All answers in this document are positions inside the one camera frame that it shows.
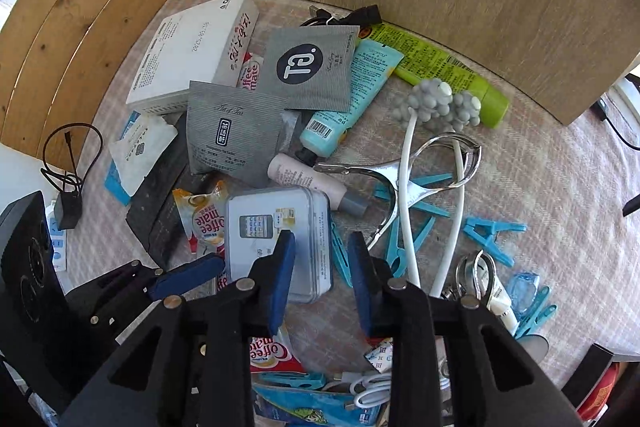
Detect green tube bottle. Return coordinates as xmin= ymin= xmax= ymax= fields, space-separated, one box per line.
xmin=360 ymin=23 xmax=510 ymax=128

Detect grey tea sachet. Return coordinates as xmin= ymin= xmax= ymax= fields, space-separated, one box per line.
xmin=186 ymin=81 xmax=285 ymax=188

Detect silver tin box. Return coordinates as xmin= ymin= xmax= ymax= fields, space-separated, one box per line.
xmin=224 ymin=186 xmax=332 ymax=303

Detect coffee mate sachet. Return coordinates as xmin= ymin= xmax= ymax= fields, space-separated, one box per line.
xmin=250 ymin=325 xmax=305 ymax=374
xmin=172 ymin=181 xmax=229 ymax=262

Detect black sachet pack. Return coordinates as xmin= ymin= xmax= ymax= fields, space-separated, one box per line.
xmin=126 ymin=114 xmax=210 ymax=271

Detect metal tongs clip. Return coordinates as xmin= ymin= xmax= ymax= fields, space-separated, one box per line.
xmin=314 ymin=132 xmax=483 ymax=249

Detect blue cartoon card pack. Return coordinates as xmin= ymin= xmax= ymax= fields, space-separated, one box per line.
xmin=252 ymin=384 xmax=382 ymax=426

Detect white medicine box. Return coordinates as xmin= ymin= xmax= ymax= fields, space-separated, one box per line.
xmin=126 ymin=0 xmax=259 ymax=115

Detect plaid tablecloth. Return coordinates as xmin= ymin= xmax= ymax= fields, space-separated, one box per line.
xmin=66 ymin=0 xmax=639 ymax=388

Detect black tray box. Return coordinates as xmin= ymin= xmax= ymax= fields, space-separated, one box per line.
xmin=562 ymin=343 xmax=616 ymax=409

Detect black power adapter cable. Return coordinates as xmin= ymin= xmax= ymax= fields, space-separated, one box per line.
xmin=40 ymin=121 xmax=104 ymax=231

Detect teal cream tube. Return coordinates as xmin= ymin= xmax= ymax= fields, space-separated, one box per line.
xmin=298 ymin=38 xmax=406 ymax=160

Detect pink cosmetic bottle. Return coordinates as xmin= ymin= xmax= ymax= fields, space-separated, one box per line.
xmin=267 ymin=153 xmax=369 ymax=217

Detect blue plastic wrapped item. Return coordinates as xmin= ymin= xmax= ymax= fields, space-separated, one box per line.
xmin=506 ymin=272 xmax=540 ymax=315

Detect red drawstring bag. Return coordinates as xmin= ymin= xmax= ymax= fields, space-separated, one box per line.
xmin=577 ymin=362 xmax=620 ymax=425

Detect grey Ta sachet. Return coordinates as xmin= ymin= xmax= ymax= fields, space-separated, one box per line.
xmin=256 ymin=25 xmax=360 ymax=112

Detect blue clothespin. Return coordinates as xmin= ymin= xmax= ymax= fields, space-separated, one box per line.
xmin=462 ymin=217 xmax=527 ymax=268

